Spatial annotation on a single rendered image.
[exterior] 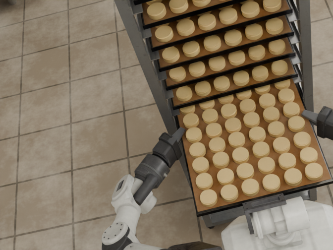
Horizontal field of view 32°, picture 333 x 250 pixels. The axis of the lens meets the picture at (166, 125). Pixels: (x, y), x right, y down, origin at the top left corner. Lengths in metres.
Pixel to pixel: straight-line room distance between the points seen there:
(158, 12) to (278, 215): 0.65
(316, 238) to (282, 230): 0.10
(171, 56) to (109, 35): 1.83
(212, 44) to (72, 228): 1.44
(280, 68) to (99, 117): 1.50
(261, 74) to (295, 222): 0.73
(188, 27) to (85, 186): 1.48
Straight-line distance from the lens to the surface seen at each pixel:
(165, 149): 1.77
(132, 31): 1.52
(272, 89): 1.89
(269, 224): 1.21
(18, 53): 3.68
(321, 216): 1.32
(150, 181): 1.72
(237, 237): 1.31
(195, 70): 1.76
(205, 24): 1.63
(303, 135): 1.76
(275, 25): 1.71
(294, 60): 1.77
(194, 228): 2.67
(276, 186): 1.68
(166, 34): 1.63
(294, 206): 1.21
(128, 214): 1.65
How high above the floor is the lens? 2.39
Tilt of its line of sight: 53 degrees down
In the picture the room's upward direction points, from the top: 22 degrees counter-clockwise
